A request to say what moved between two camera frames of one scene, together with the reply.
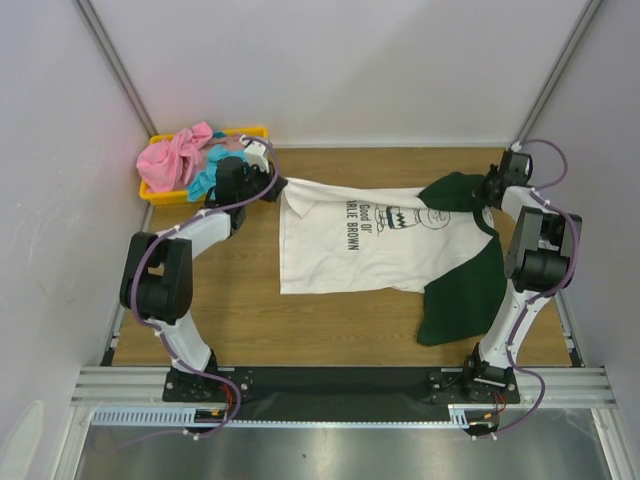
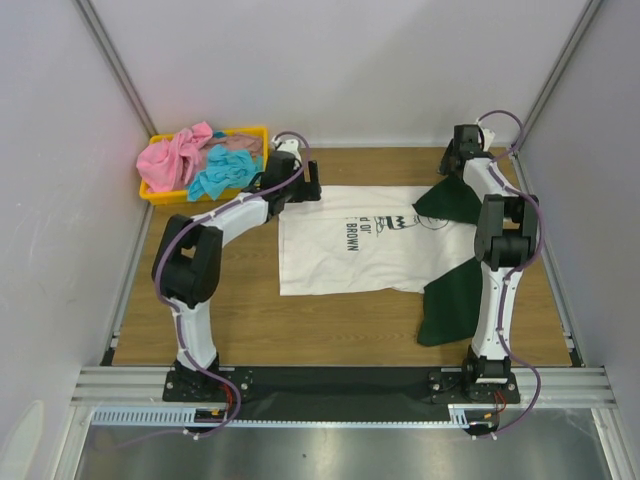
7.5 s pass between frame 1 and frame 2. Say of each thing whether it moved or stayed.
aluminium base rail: stayed
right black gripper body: moved
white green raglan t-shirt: stayed
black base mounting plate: stayed
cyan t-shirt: stayed
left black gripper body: moved
